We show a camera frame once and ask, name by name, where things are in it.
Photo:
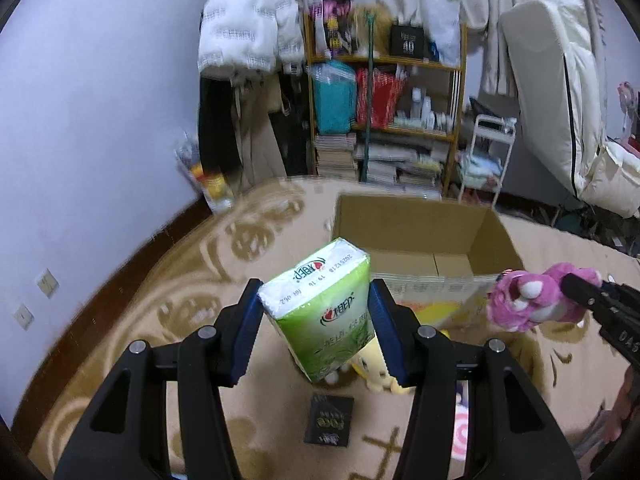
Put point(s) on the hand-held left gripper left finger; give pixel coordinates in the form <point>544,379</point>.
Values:
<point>247,332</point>

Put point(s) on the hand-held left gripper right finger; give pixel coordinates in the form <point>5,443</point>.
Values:
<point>387,332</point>

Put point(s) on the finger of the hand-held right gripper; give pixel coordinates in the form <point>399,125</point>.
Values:
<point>582,287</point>

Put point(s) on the yellow plush toy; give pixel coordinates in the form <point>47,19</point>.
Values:
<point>372,367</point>

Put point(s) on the pink plush bear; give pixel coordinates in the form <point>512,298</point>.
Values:
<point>525,305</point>

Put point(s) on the green tissue pack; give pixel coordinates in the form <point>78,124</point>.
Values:
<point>320,310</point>

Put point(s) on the small black packet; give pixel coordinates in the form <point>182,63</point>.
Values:
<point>329,420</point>

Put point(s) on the cardboard box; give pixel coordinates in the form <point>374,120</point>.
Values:
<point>400,225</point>

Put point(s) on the pink white soft item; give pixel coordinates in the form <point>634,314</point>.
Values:
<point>462,430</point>

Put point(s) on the beige printed blanket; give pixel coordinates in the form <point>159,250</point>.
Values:
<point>165,280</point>

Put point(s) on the white trolley cart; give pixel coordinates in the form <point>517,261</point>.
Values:
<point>487,165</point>

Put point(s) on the clear bag of snacks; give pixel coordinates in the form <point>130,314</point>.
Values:
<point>207,180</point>

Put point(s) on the stack of books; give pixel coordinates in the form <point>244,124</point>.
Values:
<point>385,165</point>

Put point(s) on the beige coat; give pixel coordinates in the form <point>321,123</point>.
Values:
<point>260,140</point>

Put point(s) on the white mattress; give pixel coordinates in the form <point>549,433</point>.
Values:
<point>550,85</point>

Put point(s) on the dark coat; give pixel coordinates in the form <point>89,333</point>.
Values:
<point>215,130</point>

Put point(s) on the row of white toiletry bottles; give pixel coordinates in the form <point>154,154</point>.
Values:
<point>425,115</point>

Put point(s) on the red patterned bag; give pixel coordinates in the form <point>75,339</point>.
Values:
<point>382,97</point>

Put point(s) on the teal bag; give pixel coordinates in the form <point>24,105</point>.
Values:
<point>334,100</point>

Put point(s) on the green pole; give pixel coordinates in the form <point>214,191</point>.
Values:
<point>370,90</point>

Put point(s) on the wooden shelf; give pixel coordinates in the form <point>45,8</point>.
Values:
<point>385,61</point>

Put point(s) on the white plastic bag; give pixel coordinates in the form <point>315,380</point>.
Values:
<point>445,40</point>

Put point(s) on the black box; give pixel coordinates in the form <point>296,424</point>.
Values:
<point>407,40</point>

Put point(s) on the tan fluffy item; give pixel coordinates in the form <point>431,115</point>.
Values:
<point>380,25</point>

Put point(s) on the colourful printed black bag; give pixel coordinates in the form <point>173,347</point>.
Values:
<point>332,25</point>

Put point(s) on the white puffer jacket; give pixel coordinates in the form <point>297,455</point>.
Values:
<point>245,20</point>

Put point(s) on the wall socket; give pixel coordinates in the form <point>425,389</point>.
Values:
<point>48,282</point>
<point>23,316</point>

